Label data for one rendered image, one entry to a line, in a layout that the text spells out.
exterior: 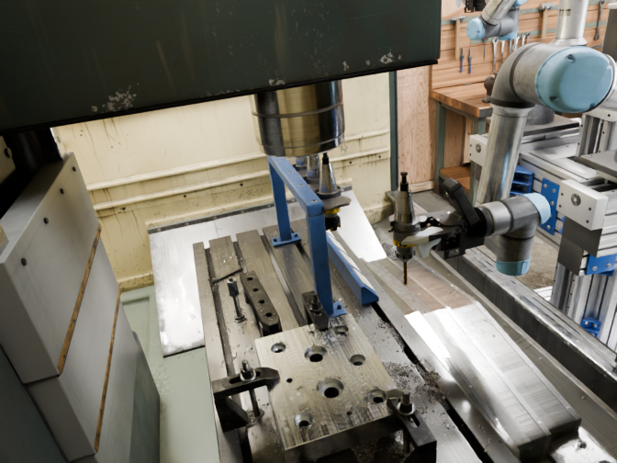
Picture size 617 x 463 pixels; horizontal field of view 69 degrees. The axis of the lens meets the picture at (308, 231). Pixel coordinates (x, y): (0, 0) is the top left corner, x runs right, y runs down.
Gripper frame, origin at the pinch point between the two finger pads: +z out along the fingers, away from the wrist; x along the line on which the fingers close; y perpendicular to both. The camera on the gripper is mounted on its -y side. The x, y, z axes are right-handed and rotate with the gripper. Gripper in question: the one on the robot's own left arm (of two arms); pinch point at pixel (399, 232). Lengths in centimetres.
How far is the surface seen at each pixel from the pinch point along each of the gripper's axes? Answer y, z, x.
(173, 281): 44, 56, 77
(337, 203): -3.2, 9.0, 13.7
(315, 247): 6.9, 15.3, 13.7
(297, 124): -28.3, 21.5, -7.8
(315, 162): -8.2, 8.8, 30.0
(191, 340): 55, 53, 53
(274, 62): -38.4, 24.9, -12.6
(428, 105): 42, -151, 253
